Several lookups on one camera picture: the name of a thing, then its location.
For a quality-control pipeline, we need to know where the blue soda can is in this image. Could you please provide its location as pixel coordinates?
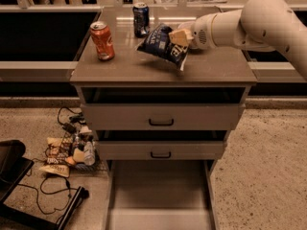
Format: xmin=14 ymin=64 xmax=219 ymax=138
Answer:
xmin=132 ymin=2 xmax=150 ymax=37

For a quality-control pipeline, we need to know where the clear plastic water bottle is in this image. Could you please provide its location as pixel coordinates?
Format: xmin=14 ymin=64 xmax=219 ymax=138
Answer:
xmin=83 ymin=142 xmax=95 ymax=166

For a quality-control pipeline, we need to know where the drawer with handle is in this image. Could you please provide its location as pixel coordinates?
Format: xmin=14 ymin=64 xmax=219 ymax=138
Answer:
xmin=96 ymin=130 xmax=226 ymax=160
xmin=80 ymin=87 xmax=247 ymax=132

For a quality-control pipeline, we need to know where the black cable on floor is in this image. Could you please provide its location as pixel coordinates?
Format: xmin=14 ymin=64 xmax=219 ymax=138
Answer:
xmin=17 ymin=172 xmax=80 ymax=217

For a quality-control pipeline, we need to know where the open bottom drawer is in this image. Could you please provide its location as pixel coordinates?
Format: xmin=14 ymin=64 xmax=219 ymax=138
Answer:
xmin=102 ymin=160 xmax=220 ymax=230

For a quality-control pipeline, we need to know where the yellow snack bag on floor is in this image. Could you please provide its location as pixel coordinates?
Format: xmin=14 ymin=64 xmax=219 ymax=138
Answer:
xmin=39 ymin=164 xmax=70 ymax=178

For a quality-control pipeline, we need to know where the orange soda can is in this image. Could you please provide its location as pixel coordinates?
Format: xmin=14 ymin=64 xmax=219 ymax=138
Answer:
xmin=90 ymin=21 xmax=115 ymax=60

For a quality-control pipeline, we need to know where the blue chip bag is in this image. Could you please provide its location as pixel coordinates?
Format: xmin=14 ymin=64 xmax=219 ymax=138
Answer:
xmin=136 ymin=24 xmax=188 ymax=71

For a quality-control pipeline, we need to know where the top drawer with handle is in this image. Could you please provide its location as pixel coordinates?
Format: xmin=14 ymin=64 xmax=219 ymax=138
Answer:
xmin=80 ymin=87 xmax=247 ymax=132

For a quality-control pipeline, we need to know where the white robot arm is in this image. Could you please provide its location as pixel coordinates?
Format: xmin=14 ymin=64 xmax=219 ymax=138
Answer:
xmin=169 ymin=0 xmax=307 ymax=78

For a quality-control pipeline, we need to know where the grey drawer cabinet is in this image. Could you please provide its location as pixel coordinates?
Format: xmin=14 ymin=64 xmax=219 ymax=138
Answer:
xmin=69 ymin=6 xmax=258 ymax=165

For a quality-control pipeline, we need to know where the middle drawer with handle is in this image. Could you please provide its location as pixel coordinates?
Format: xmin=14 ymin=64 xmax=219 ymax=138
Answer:
xmin=96 ymin=130 xmax=226 ymax=160

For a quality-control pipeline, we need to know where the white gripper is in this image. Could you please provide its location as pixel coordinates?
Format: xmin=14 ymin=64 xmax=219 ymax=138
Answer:
xmin=169 ymin=14 xmax=215 ymax=50

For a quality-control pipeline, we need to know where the black power adapter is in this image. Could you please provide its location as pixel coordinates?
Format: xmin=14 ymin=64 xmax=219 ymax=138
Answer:
xmin=62 ymin=123 xmax=77 ymax=134

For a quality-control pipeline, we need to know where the white bowl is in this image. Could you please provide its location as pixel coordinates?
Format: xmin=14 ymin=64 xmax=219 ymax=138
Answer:
xmin=178 ymin=21 xmax=195 ymax=30

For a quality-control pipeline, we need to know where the wire basket of snacks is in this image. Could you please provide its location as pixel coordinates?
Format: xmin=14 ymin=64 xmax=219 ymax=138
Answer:
xmin=44 ymin=126 xmax=100 ymax=172

